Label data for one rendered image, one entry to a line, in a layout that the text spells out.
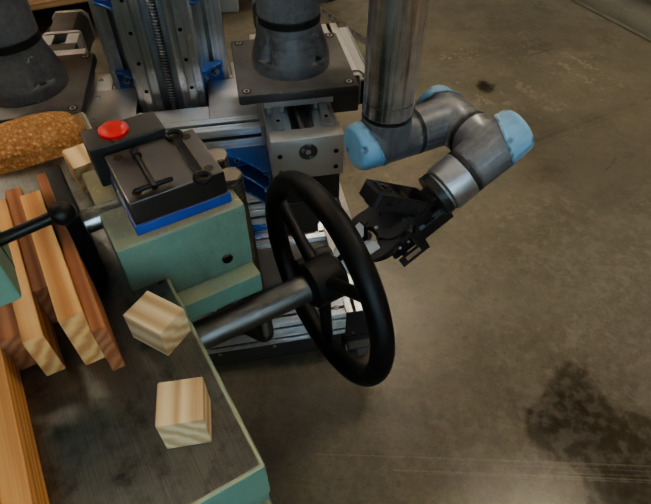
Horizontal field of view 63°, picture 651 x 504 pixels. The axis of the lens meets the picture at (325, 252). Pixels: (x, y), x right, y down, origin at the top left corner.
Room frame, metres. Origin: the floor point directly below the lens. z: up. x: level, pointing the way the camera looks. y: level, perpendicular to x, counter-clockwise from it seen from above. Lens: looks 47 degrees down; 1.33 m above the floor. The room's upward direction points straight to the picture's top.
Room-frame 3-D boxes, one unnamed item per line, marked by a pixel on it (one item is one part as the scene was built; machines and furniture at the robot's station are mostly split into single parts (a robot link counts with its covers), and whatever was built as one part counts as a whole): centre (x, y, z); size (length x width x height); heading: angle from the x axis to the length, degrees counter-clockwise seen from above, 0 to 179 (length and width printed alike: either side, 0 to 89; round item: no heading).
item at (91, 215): (0.41, 0.23, 0.95); 0.09 x 0.07 x 0.09; 31
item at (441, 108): (0.74, -0.19, 0.84); 0.11 x 0.11 x 0.08; 27
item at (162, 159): (0.44, 0.18, 0.99); 0.13 x 0.11 x 0.06; 31
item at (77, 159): (0.52, 0.29, 0.92); 0.04 x 0.03 x 0.04; 37
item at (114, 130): (0.45, 0.21, 1.02); 0.03 x 0.03 x 0.01
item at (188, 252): (0.44, 0.18, 0.92); 0.15 x 0.13 x 0.09; 31
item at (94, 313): (0.36, 0.25, 0.93); 0.24 x 0.01 x 0.06; 31
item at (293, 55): (0.99, 0.07, 0.87); 0.15 x 0.15 x 0.10
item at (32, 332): (0.34, 0.30, 0.93); 0.20 x 0.02 x 0.06; 31
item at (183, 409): (0.20, 0.11, 0.92); 0.04 x 0.04 x 0.04; 10
